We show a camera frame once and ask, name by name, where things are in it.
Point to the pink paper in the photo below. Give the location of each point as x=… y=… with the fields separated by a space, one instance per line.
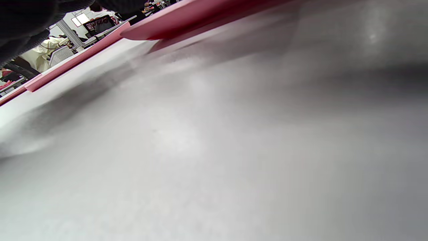
x=77 y=57
x=10 y=97
x=187 y=23

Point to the person's right hand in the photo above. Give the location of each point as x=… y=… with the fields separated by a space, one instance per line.
x=20 y=20

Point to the grey pillar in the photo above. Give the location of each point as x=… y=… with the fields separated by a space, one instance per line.
x=68 y=33

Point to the dark computer monitor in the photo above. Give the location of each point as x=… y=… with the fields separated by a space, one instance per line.
x=100 y=25

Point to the grey mesh chair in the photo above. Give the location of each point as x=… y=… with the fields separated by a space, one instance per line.
x=62 y=55

